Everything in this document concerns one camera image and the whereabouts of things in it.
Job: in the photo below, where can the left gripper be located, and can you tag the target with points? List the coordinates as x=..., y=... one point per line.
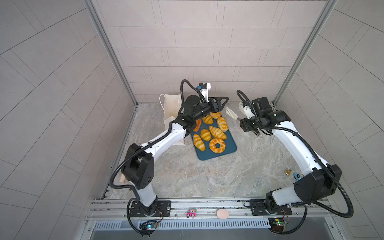
x=214, y=101

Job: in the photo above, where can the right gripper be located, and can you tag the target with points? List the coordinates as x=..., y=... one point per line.
x=244, y=124

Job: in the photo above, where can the white slotted tongs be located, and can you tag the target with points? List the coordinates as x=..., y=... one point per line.
x=235, y=117

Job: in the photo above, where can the ring donut bread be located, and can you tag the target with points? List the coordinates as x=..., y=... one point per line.
x=217, y=146

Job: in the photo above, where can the striped long bread front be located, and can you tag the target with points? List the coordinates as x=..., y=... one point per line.
x=198, y=143

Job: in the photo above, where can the white paper gift bag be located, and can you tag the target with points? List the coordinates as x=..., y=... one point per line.
x=171, y=105

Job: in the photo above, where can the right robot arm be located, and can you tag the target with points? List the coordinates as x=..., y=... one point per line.
x=319, y=179

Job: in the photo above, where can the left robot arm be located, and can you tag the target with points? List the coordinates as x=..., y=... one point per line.
x=139, y=163

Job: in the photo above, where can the round flower bread top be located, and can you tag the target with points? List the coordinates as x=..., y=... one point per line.
x=216, y=115

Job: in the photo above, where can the striped bread right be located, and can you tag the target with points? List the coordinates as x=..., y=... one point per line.
x=221, y=121

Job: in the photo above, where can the red-brown triangular bread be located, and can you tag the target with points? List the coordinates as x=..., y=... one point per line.
x=198, y=125

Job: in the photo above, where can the croissant bread centre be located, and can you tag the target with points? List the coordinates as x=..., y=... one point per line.
x=217, y=133

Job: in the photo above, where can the small striped bun upper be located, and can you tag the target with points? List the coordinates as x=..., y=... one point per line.
x=208, y=120

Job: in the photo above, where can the small striped bun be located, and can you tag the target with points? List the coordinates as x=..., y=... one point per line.
x=208, y=120
x=205, y=135

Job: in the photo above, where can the small striped bun middle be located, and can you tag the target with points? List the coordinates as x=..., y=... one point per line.
x=205, y=135

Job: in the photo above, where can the teal tray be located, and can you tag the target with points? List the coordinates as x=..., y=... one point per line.
x=212, y=137

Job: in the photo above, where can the small brass bell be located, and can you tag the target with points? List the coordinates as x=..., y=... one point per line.
x=288, y=172

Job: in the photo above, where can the blue toy car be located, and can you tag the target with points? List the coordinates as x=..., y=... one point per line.
x=297, y=176

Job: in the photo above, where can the pink oval eraser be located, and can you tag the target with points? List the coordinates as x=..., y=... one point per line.
x=223, y=214

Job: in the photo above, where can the right circuit board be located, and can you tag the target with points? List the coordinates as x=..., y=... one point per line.
x=277, y=225

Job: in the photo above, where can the circuit board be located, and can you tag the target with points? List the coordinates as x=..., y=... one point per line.
x=149, y=225
x=277, y=225

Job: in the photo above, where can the pink toy car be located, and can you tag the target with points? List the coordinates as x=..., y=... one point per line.
x=191, y=213

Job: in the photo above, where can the left circuit board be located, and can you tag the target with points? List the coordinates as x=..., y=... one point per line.
x=149, y=225

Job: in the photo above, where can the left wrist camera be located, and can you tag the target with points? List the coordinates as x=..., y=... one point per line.
x=204, y=90

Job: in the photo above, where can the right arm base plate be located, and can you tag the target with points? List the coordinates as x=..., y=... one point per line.
x=261, y=207

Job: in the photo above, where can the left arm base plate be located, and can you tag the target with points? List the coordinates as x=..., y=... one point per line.
x=156, y=209

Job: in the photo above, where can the aluminium rail frame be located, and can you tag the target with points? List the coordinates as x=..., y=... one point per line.
x=114, y=215

